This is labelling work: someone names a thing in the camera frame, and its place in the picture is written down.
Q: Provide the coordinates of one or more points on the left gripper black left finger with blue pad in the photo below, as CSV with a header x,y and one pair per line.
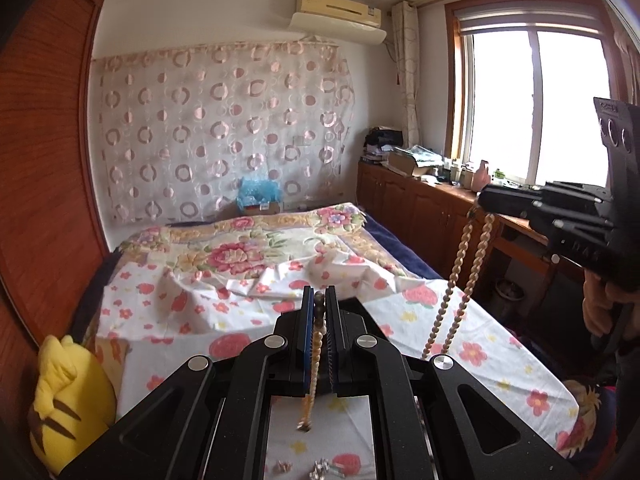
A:
x,y
208,419

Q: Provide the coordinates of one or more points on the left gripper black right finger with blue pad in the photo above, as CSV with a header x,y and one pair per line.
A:
x,y
430,419

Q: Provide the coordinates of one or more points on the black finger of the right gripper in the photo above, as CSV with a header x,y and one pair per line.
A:
x,y
567,218
570,195

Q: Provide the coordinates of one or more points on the rose gold earring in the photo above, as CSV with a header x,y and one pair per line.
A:
x,y
282,467

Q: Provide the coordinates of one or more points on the person's hand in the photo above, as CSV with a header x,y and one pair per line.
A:
x,y
599,300

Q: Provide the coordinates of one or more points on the pink bottle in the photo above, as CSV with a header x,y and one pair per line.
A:
x,y
481,177

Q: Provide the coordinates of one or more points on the strawberry flower print bedsheet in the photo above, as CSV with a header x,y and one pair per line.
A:
x,y
430,419

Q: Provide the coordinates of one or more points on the green gem silver charm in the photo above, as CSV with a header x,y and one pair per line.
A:
x,y
323,469

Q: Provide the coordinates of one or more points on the brown wooden cabinet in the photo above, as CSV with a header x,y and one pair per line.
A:
x,y
429,219

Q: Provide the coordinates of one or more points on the yellow striped plush toy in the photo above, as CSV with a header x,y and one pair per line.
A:
x,y
74,402

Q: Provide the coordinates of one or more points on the floral quilt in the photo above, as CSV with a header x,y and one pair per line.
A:
x,y
244,247

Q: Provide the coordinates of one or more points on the blue plush item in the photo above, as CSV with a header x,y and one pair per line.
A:
x,y
257,194

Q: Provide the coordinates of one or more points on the patterned window drape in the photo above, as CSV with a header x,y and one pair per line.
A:
x,y
407,53

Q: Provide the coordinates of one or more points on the pink circle pattern curtain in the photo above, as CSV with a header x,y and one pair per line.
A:
x,y
181,130

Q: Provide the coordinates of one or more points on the white air conditioner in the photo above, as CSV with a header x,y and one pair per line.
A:
x,y
346,20

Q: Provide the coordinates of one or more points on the window with wooden frame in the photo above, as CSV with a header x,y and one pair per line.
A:
x,y
523,75

